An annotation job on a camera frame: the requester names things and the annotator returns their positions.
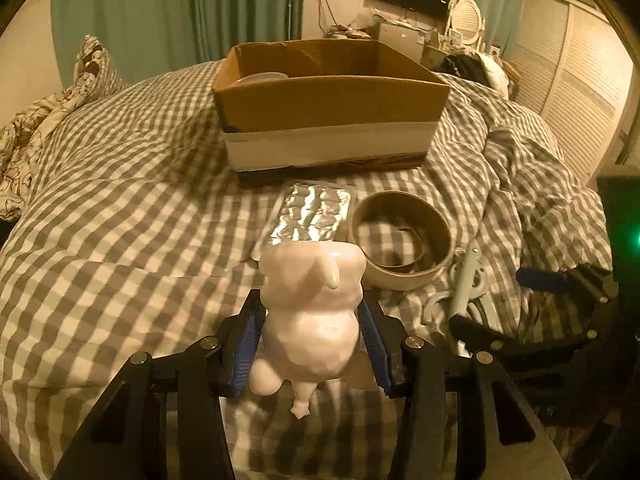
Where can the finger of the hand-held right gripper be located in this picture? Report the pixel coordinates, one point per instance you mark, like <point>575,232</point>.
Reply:
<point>500,337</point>
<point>542,279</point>

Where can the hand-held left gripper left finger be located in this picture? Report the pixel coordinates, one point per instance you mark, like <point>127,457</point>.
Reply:
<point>246,355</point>

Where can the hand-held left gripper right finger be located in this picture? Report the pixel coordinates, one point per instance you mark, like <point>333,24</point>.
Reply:
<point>376,355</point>

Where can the white pig figurine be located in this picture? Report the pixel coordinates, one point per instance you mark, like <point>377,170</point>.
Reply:
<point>310,320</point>

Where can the cardboard box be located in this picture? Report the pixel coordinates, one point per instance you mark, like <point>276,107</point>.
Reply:
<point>325,110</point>

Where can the light grey plastic scissors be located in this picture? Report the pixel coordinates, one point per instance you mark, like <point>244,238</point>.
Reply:
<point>462,282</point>

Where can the large brown tape roll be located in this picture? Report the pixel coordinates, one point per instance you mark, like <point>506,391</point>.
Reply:
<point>400,275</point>

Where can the silver foil blister pack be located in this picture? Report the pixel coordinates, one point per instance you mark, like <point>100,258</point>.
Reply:
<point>310,212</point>

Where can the white louvered wardrobe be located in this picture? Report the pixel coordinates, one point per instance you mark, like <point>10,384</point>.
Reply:
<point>570,70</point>

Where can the grey checked blanket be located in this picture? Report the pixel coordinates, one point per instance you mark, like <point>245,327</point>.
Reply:
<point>125,220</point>

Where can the black bag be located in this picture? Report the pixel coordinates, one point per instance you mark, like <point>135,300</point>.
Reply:
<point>465,69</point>

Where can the white oval mirror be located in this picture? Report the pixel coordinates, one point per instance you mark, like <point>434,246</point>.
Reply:
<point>467,21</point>

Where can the green curtain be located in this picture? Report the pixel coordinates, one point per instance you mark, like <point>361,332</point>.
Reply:
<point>492,2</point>
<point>170,10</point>

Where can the small grey cabinet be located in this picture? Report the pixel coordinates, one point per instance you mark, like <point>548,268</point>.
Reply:
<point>400,40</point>

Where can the floral patterned quilt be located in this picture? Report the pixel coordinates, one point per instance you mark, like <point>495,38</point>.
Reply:
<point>45,115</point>

